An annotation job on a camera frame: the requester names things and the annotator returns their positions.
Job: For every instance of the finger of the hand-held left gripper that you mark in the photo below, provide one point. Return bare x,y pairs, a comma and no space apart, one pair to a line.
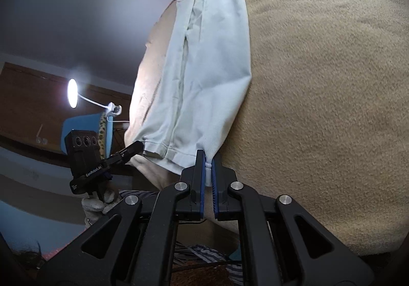
129,151

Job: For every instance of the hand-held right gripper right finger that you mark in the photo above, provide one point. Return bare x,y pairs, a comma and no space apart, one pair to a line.
215,183

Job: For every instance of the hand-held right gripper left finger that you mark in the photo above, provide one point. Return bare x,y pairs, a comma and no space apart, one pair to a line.
200,177

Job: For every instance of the white shorts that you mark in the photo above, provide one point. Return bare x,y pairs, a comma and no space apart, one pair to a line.
207,65

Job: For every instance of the person's left hand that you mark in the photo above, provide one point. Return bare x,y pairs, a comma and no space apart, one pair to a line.
96,204

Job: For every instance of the leopard print cloth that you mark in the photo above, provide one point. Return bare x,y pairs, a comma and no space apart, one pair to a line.
102,135

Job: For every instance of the blue chair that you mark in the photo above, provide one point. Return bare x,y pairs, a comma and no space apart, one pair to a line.
80,123

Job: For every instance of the gooseneck phone holder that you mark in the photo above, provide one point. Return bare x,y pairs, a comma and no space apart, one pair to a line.
111,108

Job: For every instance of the blue striped cloth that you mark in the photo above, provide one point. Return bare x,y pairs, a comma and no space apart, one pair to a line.
207,252

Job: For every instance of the brown wooden cabinet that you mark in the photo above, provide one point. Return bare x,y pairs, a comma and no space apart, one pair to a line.
32,107

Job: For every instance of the tan blanket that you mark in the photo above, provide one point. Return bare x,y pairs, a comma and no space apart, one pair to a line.
319,113

